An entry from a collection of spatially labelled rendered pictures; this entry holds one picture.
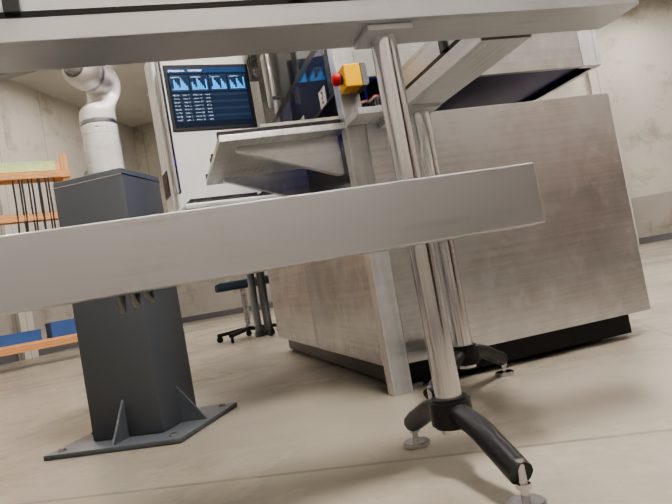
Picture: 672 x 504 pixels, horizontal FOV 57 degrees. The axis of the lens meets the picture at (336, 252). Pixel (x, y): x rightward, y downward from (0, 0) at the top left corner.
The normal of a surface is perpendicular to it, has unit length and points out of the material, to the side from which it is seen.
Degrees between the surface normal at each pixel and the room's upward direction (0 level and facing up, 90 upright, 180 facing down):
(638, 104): 90
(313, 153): 90
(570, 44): 90
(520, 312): 90
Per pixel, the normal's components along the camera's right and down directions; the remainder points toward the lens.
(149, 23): 0.26, -0.08
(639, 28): -0.20, 0.00
